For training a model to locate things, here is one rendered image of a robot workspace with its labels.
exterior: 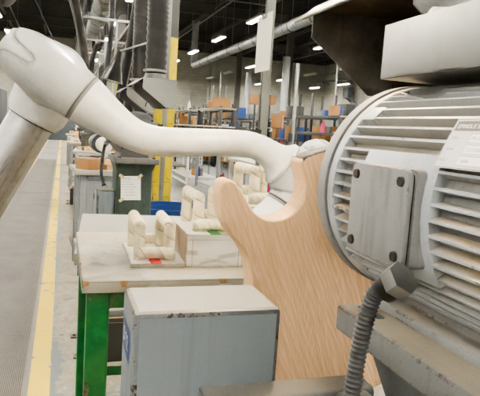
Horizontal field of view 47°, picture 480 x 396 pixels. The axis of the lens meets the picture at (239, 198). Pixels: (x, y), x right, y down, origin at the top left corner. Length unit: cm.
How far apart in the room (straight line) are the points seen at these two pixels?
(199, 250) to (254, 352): 93
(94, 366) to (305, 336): 72
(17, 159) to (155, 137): 33
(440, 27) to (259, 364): 39
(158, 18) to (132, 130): 198
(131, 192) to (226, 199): 243
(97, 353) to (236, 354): 87
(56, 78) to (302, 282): 59
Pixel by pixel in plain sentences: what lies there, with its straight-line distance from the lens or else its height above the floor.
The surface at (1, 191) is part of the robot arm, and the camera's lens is 132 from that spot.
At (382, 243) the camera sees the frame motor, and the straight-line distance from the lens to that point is 53.
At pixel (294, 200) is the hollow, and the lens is 84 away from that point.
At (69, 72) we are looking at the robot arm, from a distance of 112.
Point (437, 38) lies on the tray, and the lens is 60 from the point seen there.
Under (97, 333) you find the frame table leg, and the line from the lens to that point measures 144.
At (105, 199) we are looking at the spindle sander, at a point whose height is 88.
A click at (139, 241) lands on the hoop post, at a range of 154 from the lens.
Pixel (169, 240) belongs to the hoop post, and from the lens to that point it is 155.
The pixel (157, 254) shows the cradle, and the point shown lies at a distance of 154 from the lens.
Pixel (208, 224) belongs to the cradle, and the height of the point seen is 105.
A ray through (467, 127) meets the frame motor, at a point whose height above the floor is 132.
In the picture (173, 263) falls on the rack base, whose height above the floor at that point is 94.
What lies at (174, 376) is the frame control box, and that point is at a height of 105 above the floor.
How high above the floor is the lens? 131
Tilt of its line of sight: 7 degrees down
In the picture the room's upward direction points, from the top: 4 degrees clockwise
